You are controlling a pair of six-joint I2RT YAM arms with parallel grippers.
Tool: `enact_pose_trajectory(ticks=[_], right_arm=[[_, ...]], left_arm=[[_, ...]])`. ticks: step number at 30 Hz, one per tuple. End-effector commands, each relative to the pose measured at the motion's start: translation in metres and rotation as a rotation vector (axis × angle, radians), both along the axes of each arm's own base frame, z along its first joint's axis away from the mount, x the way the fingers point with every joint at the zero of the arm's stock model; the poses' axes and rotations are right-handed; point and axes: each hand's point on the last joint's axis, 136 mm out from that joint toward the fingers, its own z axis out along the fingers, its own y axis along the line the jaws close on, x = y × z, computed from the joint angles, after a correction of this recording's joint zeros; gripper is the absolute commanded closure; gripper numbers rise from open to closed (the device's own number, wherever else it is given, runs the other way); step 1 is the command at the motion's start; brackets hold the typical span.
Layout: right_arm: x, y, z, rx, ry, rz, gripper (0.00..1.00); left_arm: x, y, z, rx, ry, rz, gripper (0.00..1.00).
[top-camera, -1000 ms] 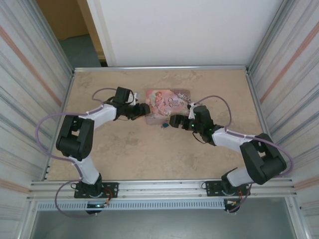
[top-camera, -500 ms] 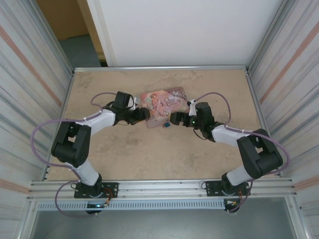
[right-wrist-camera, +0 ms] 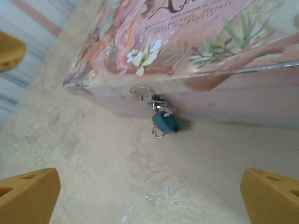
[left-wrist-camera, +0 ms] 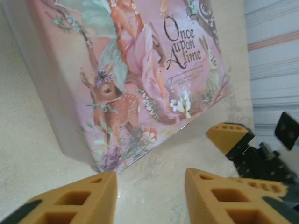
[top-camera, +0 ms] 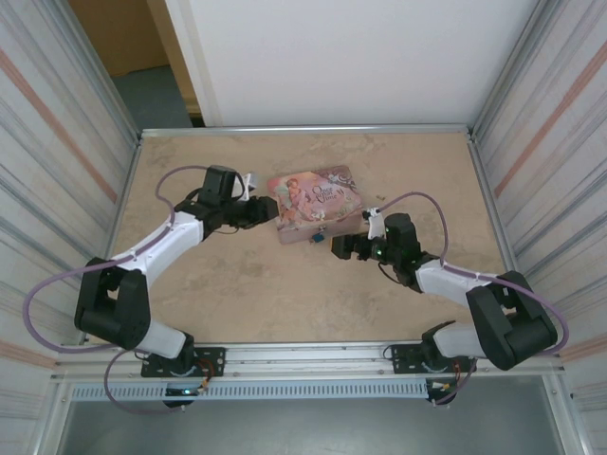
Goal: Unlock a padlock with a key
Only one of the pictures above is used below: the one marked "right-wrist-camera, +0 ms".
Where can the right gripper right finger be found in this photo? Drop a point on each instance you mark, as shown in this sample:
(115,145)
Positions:
(275,203)

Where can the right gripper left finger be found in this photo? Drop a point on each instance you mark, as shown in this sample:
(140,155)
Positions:
(25,200)

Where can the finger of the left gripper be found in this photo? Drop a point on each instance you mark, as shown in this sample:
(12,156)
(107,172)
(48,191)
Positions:
(9,51)

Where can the small blue padlock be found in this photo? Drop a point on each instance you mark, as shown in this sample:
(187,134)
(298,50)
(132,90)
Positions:
(165,123)

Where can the pink illustrated tin box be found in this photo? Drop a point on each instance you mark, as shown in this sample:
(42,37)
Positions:
(187,46)

